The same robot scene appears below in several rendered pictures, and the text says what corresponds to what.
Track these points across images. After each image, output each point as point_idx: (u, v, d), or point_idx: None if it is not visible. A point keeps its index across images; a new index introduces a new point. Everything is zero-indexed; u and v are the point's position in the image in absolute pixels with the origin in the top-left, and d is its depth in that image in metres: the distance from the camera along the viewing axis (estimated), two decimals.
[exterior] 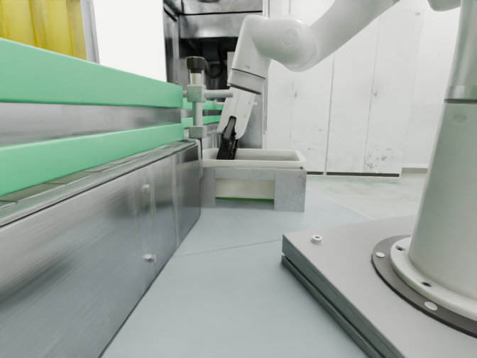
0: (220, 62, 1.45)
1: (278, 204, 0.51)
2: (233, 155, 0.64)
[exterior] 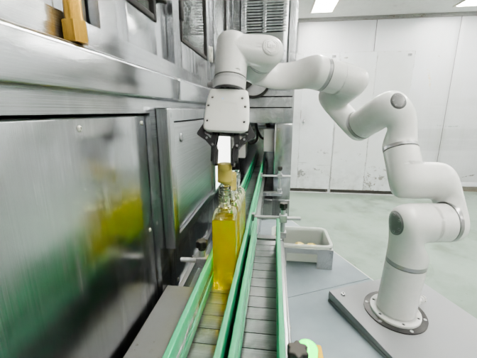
0: (256, 131, 1.96)
1: (319, 266, 1.01)
2: (218, 155, 0.65)
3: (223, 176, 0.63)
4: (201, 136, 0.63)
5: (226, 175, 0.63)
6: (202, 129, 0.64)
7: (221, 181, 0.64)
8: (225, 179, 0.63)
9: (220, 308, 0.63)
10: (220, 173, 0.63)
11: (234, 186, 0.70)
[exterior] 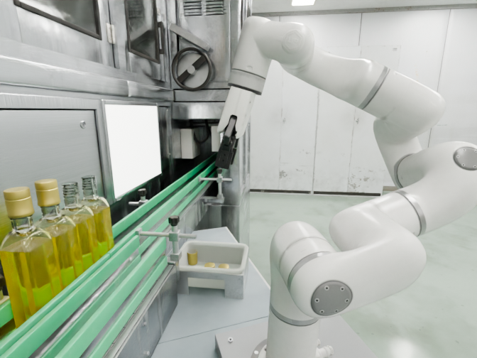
0: (206, 128, 1.76)
1: (227, 294, 0.81)
2: (233, 155, 0.65)
3: (10, 208, 0.44)
4: None
5: (15, 207, 0.44)
6: None
7: (8, 215, 0.44)
8: (13, 212, 0.44)
9: None
10: (6, 204, 0.44)
11: (51, 199, 0.50)
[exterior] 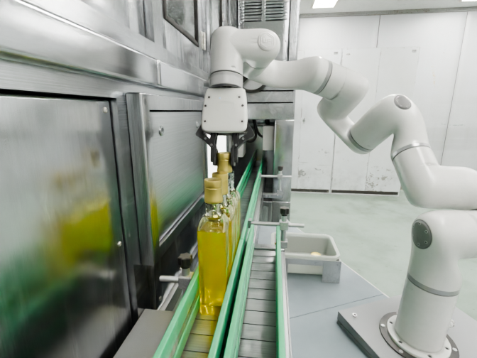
0: (255, 128, 1.84)
1: (324, 279, 0.89)
2: None
3: (211, 195, 0.52)
4: (200, 137, 0.63)
5: (215, 194, 0.52)
6: (201, 130, 0.63)
7: (209, 201, 0.52)
8: (214, 199, 0.52)
9: (206, 342, 0.50)
10: (207, 192, 0.52)
11: (226, 189, 0.58)
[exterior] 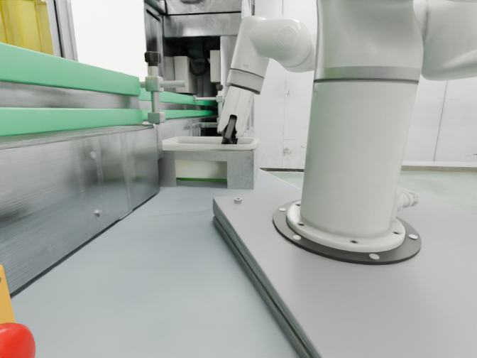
0: (205, 60, 1.52)
1: (231, 183, 0.57)
2: None
3: None
4: None
5: None
6: None
7: None
8: None
9: None
10: None
11: None
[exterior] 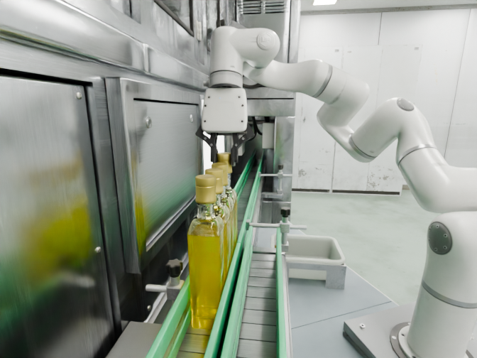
0: (254, 126, 1.78)
1: (328, 285, 0.83)
2: None
3: (204, 194, 0.46)
4: (200, 137, 0.63)
5: (208, 193, 0.46)
6: (201, 130, 0.63)
7: (201, 201, 0.46)
8: (206, 198, 0.46)
9: None
10: (199, 190, 0.46)
11: (220, 187, 0.52)
